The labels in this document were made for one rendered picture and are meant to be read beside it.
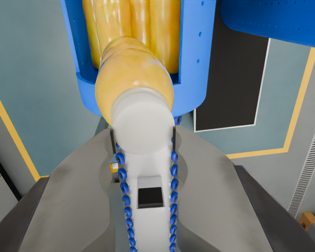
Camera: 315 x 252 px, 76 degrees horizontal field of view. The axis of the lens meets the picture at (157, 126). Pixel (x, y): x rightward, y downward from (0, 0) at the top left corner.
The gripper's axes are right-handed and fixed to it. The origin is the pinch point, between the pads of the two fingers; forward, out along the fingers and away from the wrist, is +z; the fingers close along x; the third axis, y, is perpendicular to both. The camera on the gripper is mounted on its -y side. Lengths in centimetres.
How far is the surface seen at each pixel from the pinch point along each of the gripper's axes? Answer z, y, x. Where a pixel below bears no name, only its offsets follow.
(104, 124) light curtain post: 122, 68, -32
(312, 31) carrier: 52, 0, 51
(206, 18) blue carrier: 25.7, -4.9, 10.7
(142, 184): 47, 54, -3
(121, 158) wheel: 46, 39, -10
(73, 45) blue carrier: 32.4, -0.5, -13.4
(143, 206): 36, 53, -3
